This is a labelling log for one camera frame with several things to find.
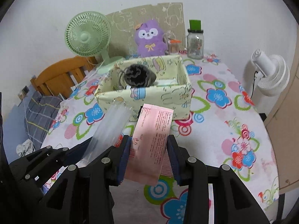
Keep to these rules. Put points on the grey plaid pillow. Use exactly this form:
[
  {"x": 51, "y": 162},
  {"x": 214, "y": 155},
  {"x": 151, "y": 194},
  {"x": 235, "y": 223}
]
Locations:
[{"x": 39, "y": 114}]

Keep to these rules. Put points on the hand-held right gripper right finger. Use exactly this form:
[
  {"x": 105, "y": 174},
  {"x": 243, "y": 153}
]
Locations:
[{"x": 174, "y": 158}]

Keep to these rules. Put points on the glass jar with green lid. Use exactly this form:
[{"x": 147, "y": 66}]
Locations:
[{"x": 195, "y": 44}]

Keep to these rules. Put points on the cotton swab container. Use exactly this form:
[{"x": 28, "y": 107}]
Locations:
[{"x": 174, "y": 47}]

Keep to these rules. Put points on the clear plastic bag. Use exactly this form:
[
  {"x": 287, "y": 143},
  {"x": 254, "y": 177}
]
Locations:
[{"x": 109, "y": 130}]

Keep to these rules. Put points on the crumpled white grey cloth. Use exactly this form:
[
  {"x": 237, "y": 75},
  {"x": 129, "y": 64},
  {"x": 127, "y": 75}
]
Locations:
[{"x": 24, "y": 148}]

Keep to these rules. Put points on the beige wooden cabinet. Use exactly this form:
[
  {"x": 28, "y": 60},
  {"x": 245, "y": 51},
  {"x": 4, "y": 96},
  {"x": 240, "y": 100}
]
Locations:
[{"x": 285, "y": 109}]

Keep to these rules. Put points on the green desk fan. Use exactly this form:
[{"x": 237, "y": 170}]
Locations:
[{"x": 86, "y": 35}]

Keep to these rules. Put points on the wall socket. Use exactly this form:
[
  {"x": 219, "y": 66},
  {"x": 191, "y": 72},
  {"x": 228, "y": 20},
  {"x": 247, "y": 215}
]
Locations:
[{"x": 25, "y": 89}]

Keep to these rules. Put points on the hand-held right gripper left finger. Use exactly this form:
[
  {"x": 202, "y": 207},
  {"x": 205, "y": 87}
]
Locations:
[{"x": 123, "y": 161}]

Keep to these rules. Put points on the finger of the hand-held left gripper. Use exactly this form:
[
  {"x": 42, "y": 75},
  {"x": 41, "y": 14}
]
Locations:
[
  {"x": 77, "y": 151},
  {"x": 37, "y": 179}
]

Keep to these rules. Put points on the pink paper packet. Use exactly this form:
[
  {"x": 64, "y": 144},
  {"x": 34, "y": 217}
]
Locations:
[{"x": 151, "y": 140}]

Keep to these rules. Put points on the yellow printed fabric storage box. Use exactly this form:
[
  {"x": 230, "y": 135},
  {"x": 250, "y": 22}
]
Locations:
[{"x": 163, "y": 98}]

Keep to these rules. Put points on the floral tablecloth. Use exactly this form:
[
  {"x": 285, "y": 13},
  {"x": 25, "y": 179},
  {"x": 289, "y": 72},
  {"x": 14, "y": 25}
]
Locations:
[{"x": 217, "y": 126}]

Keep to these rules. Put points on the printed cardboard panel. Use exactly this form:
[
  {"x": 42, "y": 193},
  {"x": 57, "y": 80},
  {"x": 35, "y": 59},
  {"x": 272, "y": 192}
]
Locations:
[{"x": 126, "y": 18}]

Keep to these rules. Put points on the white standing fan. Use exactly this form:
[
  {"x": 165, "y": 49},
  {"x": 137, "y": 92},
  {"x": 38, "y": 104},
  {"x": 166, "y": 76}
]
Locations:
[{"x": 271, "y": 74}]

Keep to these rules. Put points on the purple plush toy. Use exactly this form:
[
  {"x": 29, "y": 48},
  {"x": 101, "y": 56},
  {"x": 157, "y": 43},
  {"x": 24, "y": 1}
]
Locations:
[{"x": 149, "y": 42}]

